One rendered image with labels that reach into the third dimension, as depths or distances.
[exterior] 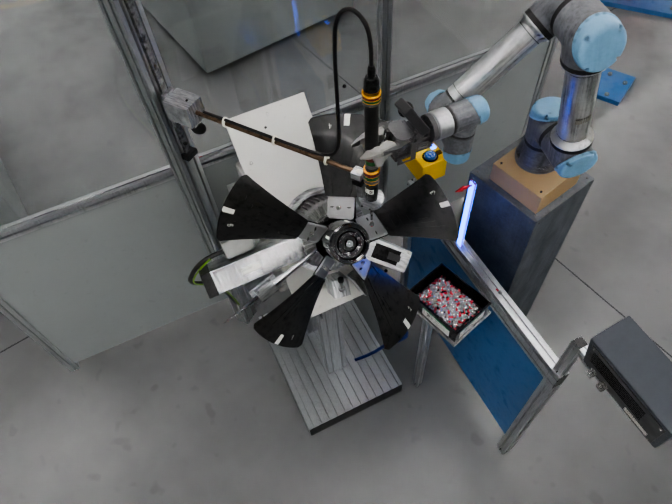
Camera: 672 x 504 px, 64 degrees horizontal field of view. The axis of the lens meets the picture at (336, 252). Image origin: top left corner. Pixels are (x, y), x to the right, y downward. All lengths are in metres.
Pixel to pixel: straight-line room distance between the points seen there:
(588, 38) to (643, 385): 0.79
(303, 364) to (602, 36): 1.83
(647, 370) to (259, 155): 1.18
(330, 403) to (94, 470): 1.08
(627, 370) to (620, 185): 2.22
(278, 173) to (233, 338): 1.27
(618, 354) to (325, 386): 1.44
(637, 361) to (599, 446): 1.30
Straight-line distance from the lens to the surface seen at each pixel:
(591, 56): 1.43
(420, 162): 1.91
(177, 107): 1.67
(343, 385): 2.53
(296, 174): 1.72
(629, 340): 1.45
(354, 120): 1.53
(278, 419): 2.59
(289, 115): 1.71
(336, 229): 1.48
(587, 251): 3.18
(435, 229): 1.62
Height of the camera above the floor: 2.44
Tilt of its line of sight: 55 degrees down
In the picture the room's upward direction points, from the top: 6 degrees counter-clockwise
